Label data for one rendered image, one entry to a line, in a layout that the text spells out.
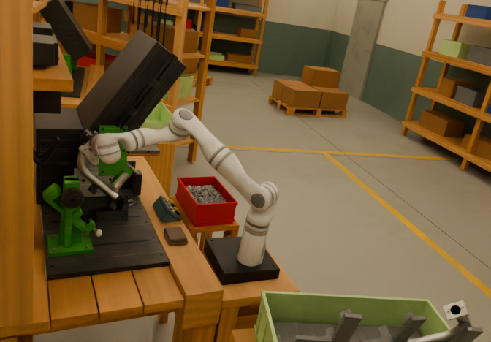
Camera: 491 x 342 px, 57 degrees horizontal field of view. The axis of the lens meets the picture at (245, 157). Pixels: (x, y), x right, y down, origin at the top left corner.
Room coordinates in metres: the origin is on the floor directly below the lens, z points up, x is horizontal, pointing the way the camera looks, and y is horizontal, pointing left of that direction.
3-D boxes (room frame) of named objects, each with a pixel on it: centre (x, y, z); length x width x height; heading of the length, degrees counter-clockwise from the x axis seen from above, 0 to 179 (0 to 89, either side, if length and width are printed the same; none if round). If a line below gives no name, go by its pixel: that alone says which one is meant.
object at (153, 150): (1.95, 0.60, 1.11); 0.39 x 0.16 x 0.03; 118
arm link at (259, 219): (1.54, -0.09, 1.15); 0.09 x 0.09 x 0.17; 67
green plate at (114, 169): (1.80, 0.57, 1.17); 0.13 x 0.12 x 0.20; 28
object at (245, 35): (10.50, 1.64, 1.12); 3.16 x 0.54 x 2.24; 110
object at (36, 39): (1.47, 0.71, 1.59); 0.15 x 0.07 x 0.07; 28
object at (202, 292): (1.96, 0.41, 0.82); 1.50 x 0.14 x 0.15; 28
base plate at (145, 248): (1.83, 0.66, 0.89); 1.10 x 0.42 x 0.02; 28
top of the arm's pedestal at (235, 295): (1.55, -0.08, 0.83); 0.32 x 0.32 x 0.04; 26
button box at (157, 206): (1.80, 0.30, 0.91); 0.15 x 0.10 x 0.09; 28
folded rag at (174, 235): (1.61, 0.23, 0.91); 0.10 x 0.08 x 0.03; 26
